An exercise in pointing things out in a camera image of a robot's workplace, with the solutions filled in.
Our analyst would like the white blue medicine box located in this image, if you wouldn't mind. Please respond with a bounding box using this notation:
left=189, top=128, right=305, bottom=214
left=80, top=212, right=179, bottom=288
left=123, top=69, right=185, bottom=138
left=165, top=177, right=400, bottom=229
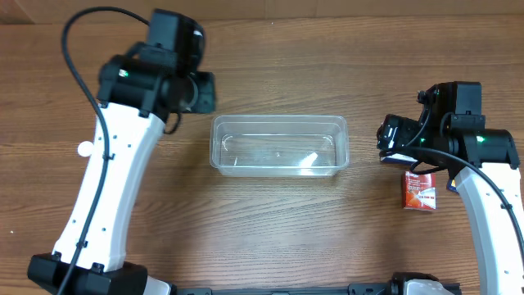
left=380, top=153, right=416, bottom=166

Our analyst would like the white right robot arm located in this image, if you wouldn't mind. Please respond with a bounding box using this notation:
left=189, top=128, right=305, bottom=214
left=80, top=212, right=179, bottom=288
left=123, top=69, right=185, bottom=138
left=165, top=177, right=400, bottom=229
left=377, top=111, right=523, bottom=294

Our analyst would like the red medicine box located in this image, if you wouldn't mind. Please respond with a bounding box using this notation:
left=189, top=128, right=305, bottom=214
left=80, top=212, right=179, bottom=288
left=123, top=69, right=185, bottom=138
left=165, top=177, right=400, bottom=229
left=402, top=171, right=436, bottom=211

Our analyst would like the blue yellow VapoDrops box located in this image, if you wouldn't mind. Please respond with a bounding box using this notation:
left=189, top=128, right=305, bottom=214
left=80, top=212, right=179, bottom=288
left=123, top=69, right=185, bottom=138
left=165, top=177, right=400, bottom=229
left=446, top=179, right=458, bottom=193

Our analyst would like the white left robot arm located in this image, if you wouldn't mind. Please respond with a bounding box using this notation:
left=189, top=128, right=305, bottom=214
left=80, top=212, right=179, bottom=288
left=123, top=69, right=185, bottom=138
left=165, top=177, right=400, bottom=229
left=27, top=52, right=215, bottom=294

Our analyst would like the clear plastic container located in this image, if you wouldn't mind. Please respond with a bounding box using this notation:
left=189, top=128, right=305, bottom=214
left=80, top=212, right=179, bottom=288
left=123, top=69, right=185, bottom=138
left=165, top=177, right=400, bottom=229
left=210, top=115, right=350, bottom=177

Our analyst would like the orange tube white cap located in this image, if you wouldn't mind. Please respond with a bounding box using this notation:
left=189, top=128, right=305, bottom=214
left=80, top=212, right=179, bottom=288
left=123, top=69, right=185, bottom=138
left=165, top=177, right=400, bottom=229
left=77, top=141, right=94, bottom=157

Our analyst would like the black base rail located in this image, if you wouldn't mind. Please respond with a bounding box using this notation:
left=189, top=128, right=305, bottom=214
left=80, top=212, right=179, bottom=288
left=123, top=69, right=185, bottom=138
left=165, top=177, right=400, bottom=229
left=171, top=282, right=463, bottom=295

